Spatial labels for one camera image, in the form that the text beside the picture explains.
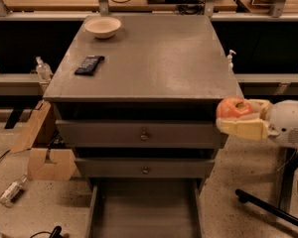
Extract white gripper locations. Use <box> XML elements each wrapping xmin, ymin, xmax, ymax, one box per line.
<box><xmin>216</xmin><ymin>99</ymin><xmax>298</xmax><ymax>150</ymax></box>

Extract red apple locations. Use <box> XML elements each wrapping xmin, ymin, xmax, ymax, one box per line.
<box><xmin>216</xmin><ymin>97</ymin><xmax>253</xmax><ymax>118</ymax></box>

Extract grey drawer cabinet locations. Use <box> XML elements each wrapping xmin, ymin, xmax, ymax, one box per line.
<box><xmin>42</xmin><ymin>14</ymin><xmax>245</xmax><ymax>190</ymax></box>

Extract grey open bottom drawer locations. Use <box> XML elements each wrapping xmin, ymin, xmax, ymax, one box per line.
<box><xmin>84</xmin><ymin>178</ymin><xmax>205</xmax><ymax>238</ymax></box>

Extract grey middle drawer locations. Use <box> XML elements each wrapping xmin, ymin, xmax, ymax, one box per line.
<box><xmin>75</xmin><ymin>158</ymin><xmax>215</xmax><ymax>179</ymax></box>

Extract grey top drawer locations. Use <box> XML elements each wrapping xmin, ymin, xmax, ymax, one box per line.
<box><xmin>56</xmin><ymin>120</ymin><xmax>227</xmax><ymax>149</ymax></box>

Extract black chair base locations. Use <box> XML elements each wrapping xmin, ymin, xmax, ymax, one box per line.
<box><xmin>235</xmin><ymin>149</ymin><xmax>298</xmax><ymax>227</ymax></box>

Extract white pump bottle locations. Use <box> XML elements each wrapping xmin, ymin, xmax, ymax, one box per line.
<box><xmin>226</xmin><ymin>50</ymin><xmax>236</xmax><ymax>69</ymax></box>

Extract dark snack packet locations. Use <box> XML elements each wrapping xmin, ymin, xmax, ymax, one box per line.
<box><xmin>74</xmin><ymin>56</ymin><xmax>104</xmax><ymax>76</ymax></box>

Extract white bowl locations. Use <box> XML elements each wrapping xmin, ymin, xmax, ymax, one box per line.
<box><xmin>84</xmin><ymin>17</ymin><xmax>121</xmax><ymax>39</ymax></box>

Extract clear bottle on shelf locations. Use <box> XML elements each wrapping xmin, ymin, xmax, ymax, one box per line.
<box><xmin>36</xmin><ymin>57</ymin><xmax>53</xmax><ymax>82</ymax></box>

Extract brown cardboard box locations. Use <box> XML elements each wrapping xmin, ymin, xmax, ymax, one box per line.
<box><xmin>11</xmin><ymin>101</ymin><xmax>76</xmax><ymax>181</ymax></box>

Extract plastic bottle on floor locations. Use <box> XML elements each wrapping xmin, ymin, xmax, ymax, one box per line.
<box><xmin>0</xmin><ymin>175</ymin><xmax>28</xmax><ymax>207</ymax></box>

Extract black cables on bench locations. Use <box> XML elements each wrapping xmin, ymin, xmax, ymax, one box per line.
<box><xmin>108</xmin><ymin>0</ymin><xmax>207</xmax><ymax>16</ymax></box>

